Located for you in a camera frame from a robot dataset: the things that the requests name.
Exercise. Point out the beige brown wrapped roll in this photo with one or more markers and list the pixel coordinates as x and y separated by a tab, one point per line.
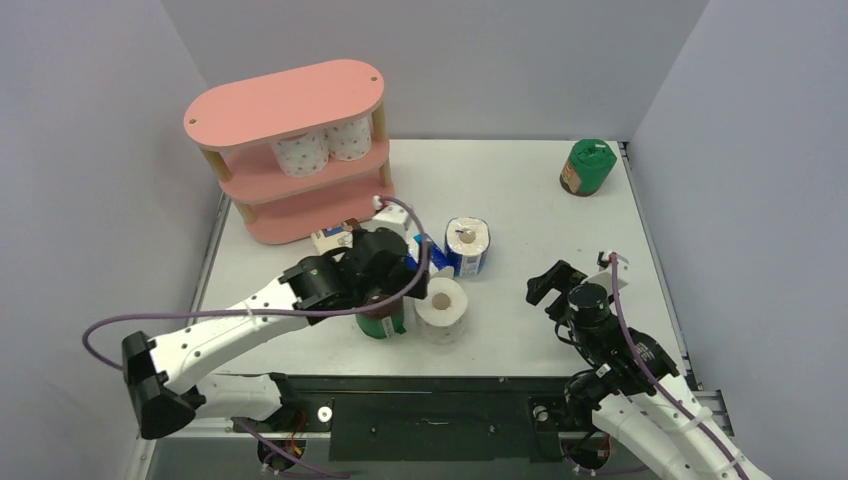
338	236

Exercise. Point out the brown green roll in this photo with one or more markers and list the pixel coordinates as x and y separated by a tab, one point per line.
383	323

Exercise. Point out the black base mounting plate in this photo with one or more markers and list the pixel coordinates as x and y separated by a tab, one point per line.
427	419

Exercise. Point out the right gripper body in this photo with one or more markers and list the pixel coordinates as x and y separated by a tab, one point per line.
556	288

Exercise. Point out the white dotted roll shelf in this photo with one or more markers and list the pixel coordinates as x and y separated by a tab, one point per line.
349	141

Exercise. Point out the green wrapped roll far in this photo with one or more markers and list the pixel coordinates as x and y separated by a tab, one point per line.
588	164

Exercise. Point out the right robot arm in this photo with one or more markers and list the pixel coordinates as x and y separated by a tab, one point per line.
633	391

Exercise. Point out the white dotted roll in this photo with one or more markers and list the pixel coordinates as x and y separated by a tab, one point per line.
302	156
440	315

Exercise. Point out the pink three-tier shelf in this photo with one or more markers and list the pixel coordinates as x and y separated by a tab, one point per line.
235	123

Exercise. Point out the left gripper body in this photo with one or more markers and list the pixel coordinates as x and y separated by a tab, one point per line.
403	280

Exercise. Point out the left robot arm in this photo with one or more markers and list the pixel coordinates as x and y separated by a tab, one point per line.
172	379

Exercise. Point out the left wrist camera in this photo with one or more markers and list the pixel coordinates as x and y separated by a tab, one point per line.
390	216

